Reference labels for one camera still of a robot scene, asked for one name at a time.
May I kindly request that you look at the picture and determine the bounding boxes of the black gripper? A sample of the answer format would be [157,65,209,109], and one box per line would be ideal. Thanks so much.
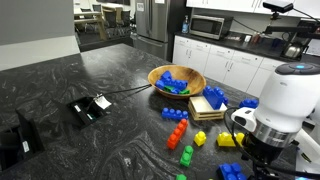
[243,130,285,166]

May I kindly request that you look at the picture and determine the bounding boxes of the wide blue toy block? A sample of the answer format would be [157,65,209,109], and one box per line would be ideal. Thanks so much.
[216,162,248,180]

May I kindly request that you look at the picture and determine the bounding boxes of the long yellow toy block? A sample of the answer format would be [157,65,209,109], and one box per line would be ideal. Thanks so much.
[216,131,246,148]

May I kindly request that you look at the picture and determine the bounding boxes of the blue stacked toy block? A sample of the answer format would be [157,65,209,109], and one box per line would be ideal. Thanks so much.
[238,98,260,110]

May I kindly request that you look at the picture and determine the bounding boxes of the small yellow toy block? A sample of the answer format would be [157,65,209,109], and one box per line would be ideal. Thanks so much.
[193,130,208,147]

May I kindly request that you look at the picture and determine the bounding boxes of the light wooden board stack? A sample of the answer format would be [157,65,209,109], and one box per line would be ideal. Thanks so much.
[187,95,230,122]

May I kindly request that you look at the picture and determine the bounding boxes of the large blue toy block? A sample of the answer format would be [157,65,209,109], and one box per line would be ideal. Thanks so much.
[202,85,230,111]

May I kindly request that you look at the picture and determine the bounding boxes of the green two-stud block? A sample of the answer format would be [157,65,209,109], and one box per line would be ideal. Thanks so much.
[179,145,195,168]

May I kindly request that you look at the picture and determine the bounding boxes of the long red toy block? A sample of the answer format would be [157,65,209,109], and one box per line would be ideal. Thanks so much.
[166,118,189,151]

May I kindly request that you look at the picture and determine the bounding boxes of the silver kettle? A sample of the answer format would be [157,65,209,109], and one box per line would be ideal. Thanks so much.
[282,41,306,61]

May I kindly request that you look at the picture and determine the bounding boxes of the round wooden bowl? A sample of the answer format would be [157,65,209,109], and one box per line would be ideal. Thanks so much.
[147,64,208,100]

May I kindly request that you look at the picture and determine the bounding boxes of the blue cup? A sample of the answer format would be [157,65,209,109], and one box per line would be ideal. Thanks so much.
[271,37,283,48]

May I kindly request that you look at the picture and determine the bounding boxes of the black kitchen countertop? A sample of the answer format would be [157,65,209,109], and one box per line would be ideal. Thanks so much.
[174,31,320,66]

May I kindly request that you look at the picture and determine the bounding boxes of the brown bottle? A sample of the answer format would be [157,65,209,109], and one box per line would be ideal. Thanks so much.
[251,31,262,45]

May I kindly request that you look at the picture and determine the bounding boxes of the silver microwave oven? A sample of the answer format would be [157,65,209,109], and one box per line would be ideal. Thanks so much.
[188,14,234,41]

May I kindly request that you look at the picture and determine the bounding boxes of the blue soap bottle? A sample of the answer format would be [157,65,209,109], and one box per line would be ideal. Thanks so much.
[181,14,190,35]

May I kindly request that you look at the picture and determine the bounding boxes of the white upper kitchen cabinets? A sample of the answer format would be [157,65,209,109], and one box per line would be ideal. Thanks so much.
[185,0,320,18]

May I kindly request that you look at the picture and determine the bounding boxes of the white paper tag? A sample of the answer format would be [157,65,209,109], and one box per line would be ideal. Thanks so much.
[93,94,113,110]

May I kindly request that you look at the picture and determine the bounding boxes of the stainless steel refrigerator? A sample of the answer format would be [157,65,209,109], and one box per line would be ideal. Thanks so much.
[134,0,179,63]

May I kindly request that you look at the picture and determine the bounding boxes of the dark office chair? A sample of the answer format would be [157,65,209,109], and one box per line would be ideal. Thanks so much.
[103,7,123,36]
[120,9,133,33]

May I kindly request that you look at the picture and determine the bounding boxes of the wooden meeting table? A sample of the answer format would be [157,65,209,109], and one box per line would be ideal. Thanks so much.
[73,11,109,42]

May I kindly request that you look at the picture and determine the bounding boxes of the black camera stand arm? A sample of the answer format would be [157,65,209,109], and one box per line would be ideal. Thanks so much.
[264,12,320,40]

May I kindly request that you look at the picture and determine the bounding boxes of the black camera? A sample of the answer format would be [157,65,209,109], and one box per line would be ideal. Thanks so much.
[262,0,295,14]

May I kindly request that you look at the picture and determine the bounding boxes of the thin black table cable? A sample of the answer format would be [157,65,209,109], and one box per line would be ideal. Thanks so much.
[99,83,153,99]

